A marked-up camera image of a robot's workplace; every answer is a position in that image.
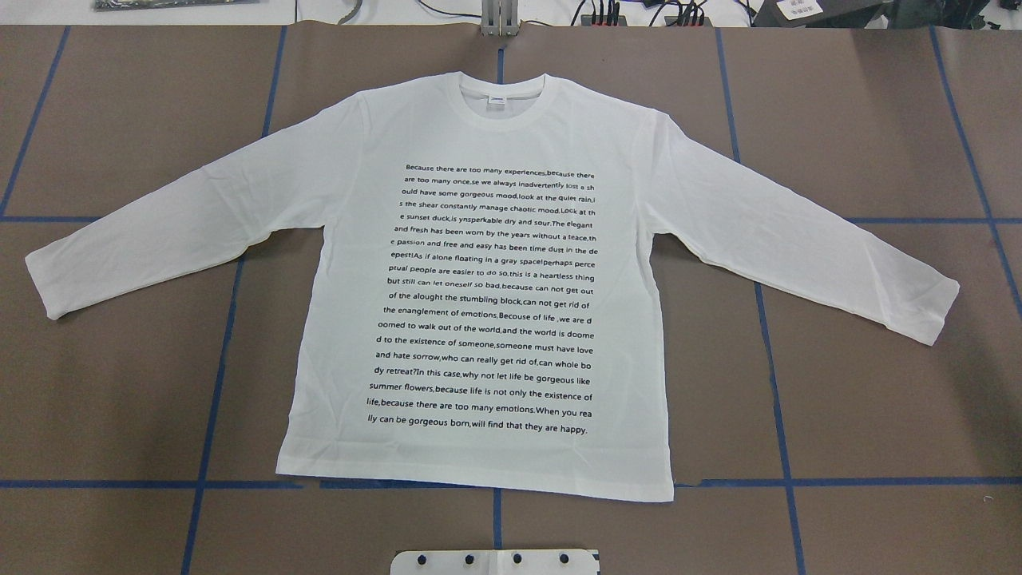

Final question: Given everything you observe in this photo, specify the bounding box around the white perforated base plate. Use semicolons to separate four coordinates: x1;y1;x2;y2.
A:
390;549;601;574

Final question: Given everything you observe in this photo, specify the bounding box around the dark box with white label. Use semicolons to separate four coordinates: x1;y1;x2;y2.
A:
752;0;891;29

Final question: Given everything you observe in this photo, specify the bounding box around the grey aluminium profile post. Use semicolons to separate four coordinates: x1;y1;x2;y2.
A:
481;0;521;37

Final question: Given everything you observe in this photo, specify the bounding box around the black power strip with plugs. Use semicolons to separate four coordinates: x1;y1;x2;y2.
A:
572;1;712;28

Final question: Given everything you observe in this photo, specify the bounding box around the dark circuit board strip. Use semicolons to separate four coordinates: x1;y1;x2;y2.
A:
93;0;258;11

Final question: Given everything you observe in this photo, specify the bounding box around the white long-sleeve printed shirt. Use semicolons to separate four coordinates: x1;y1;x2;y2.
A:
26;73;960;502

